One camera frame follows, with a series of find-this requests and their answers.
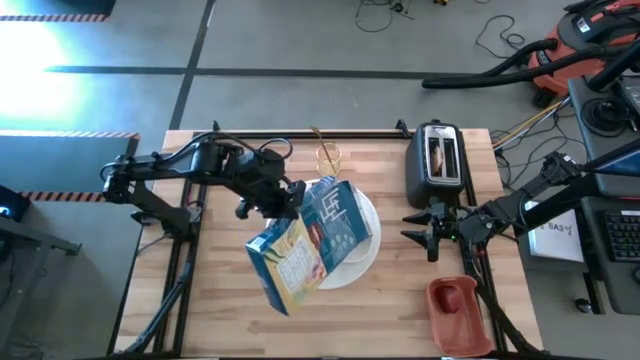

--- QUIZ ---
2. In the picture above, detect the blue and yellow cereal box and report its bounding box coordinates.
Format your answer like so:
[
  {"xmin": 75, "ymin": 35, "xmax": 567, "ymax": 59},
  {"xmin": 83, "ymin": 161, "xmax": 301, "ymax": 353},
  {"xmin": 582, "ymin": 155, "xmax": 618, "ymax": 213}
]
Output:
[{"xmin": 244, "ymin": 175, "xmax": 374, "ymax": 317}]

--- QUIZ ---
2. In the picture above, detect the white round plate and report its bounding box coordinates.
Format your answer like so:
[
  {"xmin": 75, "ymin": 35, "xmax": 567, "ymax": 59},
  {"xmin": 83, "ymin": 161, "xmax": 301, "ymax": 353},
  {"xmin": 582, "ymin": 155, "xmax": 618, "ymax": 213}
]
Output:
[{"xmin": 264, "ymin": 178, "xmax": 382, "ymax": 290}]

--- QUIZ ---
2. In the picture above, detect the dark laptop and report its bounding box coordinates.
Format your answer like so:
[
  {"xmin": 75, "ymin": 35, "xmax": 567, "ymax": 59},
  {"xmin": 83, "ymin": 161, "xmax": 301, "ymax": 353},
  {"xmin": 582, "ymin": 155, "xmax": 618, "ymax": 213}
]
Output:
[{"xmin": 582, "ymin": 137, "xmax": 640, "ymax": 179}]

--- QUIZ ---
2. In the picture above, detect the red apple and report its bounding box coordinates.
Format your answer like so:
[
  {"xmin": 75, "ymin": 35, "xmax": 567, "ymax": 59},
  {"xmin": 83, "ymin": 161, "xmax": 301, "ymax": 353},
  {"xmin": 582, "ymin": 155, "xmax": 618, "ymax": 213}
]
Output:
[{"xmin": 436, "ymin": 284, "xmax": 464, "ymax": 315}]

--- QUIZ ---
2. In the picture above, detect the orange shop vacuum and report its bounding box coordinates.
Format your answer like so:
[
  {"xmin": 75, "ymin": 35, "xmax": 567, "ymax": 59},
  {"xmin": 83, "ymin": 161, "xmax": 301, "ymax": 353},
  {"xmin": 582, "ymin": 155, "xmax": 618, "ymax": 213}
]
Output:
[{"xmin": 527, "ymin": 0, "xmax": 640, "ymax": 99}]

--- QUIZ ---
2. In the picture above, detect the coiled black cable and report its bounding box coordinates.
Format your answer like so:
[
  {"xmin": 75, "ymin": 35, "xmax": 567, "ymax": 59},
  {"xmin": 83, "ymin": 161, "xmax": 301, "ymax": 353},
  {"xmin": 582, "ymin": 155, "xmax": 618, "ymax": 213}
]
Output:
[{"xmin": 581, "ymin": 96, "xmax": 627, "ymax": 137}]

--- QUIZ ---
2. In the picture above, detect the black two-slot toaster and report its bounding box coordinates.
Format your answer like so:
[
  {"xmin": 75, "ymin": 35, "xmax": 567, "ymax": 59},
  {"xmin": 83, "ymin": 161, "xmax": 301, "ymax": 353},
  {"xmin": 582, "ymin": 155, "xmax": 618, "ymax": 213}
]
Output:
[{"xmin": 404, "ymin": 121, "xmax": 469, "ymax": 210}]

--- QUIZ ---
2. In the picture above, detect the black keyboard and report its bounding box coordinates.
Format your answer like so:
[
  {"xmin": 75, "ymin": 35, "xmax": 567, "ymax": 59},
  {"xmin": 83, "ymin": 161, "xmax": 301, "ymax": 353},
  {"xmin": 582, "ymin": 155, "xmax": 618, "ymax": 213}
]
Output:
[{"xmin": 603, "ymin": 209, "xmax": 640, "ymax": 264}]

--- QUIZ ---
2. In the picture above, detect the black floor mat striped edge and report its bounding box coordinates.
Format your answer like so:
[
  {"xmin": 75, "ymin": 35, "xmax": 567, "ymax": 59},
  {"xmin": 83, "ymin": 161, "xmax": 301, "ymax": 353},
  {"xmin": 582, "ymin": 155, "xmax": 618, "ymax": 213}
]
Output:
[
  {"xmin": 0, "ymin": 130, "xmax": 141, "ymax": 204},
  {"xmin": 0, "ymin": 0, "xmax": 117, "ymax": 22}
]

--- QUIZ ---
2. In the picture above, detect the black floor cable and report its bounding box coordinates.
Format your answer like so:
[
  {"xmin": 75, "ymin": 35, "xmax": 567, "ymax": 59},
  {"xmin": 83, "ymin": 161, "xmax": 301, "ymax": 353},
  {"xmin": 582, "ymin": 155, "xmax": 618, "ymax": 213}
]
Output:
[
  {"xmin": 474, "ymin": 14, "xmax": 526, "ymax": 60},
  {"xmin": 353, "ymin": 0, "xmax": 416, "ymax": 34}
]

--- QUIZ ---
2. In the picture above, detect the bundle of floor cables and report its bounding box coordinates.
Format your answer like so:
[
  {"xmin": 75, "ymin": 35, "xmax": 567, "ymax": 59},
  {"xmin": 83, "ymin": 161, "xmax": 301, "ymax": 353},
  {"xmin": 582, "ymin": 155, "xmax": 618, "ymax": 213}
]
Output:
[{"xmin": 489, "ymin": 97, "xmax": 586, "ymax": 191}]

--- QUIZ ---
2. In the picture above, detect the white paper sheet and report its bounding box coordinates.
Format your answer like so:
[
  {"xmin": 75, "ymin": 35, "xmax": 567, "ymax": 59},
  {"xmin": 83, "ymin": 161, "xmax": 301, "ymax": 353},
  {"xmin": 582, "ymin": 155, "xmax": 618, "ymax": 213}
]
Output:
[{"xmin": 527, "ymin": 199, "xmax": 586, "ymax": 264}]

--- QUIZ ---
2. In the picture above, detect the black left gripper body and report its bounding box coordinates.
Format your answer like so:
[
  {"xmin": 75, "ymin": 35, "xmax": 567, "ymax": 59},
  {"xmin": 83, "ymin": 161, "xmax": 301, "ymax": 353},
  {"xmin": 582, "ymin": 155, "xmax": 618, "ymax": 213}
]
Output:
[{"xmin": 234, "ymin": 177, "xmax": 301, "ymax": 222}]

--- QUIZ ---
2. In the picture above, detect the black vacuum hose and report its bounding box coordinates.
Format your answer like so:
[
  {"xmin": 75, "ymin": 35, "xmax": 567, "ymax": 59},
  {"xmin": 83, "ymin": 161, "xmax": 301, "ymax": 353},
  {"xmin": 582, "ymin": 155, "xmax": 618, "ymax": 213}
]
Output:
[{"xmin": 421, "ymin": 38, "xmax": 640, "ymax": 91}]

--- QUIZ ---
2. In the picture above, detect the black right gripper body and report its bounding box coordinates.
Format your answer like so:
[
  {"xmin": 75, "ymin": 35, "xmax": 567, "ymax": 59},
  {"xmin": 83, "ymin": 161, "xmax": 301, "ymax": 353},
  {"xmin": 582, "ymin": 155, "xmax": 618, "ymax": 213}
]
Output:
[{"xmin": 426, "ymin": 198, "xmax": 465, "ymax": 264}]

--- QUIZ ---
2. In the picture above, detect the grey side desk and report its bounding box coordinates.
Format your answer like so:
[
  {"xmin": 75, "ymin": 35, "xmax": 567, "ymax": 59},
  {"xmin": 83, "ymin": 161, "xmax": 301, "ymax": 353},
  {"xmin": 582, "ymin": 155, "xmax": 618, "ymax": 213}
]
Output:
[{"xmin": 0, "ymin": 184, "xmax": 84, "ymax": 360}]

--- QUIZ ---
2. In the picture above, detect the orange plastic basket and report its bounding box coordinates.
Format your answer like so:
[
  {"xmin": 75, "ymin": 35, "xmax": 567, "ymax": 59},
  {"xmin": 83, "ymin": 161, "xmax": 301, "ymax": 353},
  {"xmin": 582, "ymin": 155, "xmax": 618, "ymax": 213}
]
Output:
[{"xmin": 424, "ymin": 274, "xmax": 495, "ymax": 358}]

